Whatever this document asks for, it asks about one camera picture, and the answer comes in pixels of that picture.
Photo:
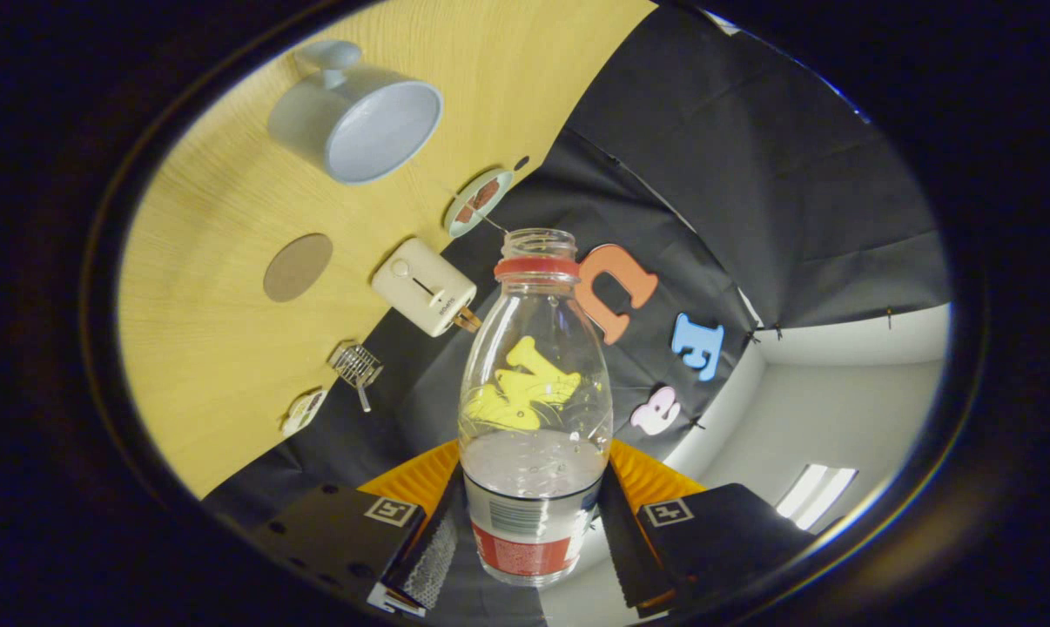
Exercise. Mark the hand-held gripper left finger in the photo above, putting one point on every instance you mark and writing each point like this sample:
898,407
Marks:
438,549

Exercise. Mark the white toaster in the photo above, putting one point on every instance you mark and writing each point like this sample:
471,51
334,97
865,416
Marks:
420,287

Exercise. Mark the wooden table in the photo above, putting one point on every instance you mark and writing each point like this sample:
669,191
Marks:
212,348

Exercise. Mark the clear juice bottle red label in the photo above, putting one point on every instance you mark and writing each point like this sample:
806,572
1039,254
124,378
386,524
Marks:
534,496

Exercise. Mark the black backdrop cloth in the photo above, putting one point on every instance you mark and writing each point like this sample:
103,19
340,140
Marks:
751,174

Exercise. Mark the round brown coaster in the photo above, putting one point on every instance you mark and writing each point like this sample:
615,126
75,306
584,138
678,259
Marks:
297,267

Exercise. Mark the brown meat piece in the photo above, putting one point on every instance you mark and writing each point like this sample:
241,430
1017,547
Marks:
466,212
487,193

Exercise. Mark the pale green plate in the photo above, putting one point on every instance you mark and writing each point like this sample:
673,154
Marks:
455,222

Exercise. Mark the white cup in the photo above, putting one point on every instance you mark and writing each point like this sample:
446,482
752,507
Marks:
307,113

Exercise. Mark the toast slice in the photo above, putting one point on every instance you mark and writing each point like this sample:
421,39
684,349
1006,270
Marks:
468,320

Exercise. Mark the white divided condiment dish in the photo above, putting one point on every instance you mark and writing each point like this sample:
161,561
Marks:
303,412

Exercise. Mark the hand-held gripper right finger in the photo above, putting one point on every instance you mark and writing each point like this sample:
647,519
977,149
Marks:
621,549

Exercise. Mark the long ceiling light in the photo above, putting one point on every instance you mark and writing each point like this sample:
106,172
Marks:
817,496

